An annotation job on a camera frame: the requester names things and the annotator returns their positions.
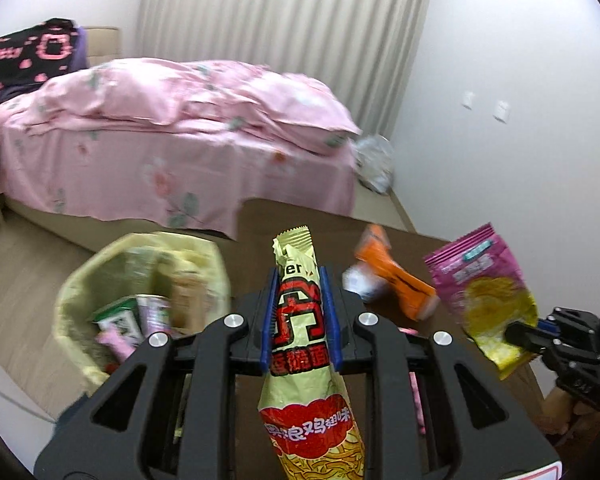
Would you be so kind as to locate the black pink printed blanket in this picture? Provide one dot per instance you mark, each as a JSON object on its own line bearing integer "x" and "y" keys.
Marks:
{"x": 20, "y": 60}

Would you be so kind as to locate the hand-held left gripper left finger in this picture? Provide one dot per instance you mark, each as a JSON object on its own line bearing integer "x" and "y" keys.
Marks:
{"x": 269, "y": 320}

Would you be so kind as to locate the white plastic bag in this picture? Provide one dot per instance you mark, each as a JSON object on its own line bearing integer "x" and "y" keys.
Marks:
{"x": 375, "y": 165}

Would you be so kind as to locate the yellow red noodle snack packet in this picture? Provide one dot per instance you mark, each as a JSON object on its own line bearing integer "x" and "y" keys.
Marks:
{"x": 300, "y": 320}

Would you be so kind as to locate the white green packet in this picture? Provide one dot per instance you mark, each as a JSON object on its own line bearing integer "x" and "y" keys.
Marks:
{"x": 120, "y": 320}

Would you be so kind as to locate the pink white packet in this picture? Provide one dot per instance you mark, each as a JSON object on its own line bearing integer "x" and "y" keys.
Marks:
{"x": 115, "y": 346}

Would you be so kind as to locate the white wall switch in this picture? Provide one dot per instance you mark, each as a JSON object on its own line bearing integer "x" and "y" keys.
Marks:
{"x": 502, "y": 111}
{"x": 468, "y": 99}

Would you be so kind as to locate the pink yellow snack packet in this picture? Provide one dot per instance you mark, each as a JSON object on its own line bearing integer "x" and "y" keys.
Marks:
{"x": 475, "y": 280}

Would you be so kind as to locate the pink floral duvet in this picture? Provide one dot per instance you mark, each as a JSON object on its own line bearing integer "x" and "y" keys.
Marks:
{"x": 205, "y": 95}

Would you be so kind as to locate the orange snack packet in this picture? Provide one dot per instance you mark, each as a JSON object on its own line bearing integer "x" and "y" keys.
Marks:
{"x": 395, "y": 280}

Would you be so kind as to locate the thin pink packet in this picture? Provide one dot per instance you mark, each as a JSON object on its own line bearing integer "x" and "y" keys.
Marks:
{"x": 417, "y": 400}

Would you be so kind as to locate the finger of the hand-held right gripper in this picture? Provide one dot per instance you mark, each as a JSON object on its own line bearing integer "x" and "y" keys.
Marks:
{"x": 570, "y": 321}
{"x": 525, "y": 339}

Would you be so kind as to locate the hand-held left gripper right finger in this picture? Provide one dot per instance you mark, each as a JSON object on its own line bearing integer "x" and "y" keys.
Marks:
{"x": 331, "y": 320}

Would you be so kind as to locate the trash bin with yellow bag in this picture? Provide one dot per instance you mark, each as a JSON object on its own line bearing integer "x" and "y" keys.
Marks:
{"x": 80, "y": 285}

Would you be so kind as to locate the white pleated curtain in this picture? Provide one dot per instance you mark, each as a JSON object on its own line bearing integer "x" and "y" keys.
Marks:
{"x": 280, "y": 20}

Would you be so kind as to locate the bed with pink floral sheet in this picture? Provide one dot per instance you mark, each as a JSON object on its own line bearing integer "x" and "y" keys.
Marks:
{"x": 130, "y": 180}

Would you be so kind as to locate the person's right hand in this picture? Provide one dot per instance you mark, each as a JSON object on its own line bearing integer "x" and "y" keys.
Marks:
{"x": 560, "y": 410}

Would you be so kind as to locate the beige headboard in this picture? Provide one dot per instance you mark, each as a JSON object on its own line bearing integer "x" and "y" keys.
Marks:
{"x": 102, "y": 47}

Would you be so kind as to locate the purple pillow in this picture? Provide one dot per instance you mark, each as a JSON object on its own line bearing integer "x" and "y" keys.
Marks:
{"x": 81, "y": 50}

